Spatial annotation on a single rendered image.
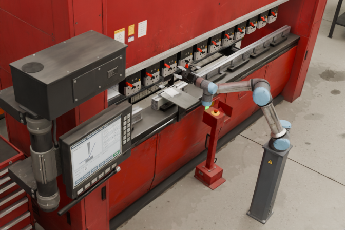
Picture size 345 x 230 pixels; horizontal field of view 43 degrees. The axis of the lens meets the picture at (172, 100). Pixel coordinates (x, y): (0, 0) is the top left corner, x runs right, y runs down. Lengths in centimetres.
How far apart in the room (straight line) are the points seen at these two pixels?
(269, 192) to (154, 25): 167
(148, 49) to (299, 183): 214
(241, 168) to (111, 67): 259
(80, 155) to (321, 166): 308
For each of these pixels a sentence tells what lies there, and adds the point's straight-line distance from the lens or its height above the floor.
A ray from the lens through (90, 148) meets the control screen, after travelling 218.
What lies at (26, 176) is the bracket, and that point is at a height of 121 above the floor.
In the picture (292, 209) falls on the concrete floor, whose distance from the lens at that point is 417.
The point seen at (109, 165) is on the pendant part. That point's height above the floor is 130.
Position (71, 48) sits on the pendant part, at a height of 195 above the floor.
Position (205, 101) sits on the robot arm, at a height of 117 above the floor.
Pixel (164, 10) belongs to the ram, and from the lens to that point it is 311.
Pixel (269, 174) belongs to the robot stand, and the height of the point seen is 54.
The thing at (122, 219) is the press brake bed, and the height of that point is 5.
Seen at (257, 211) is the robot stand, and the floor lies 10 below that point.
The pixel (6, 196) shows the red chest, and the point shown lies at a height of 73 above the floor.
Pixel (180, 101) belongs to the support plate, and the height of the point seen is 100.
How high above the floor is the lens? 289
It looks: 33 degrees down
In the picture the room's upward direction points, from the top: 5 degrees clockwise
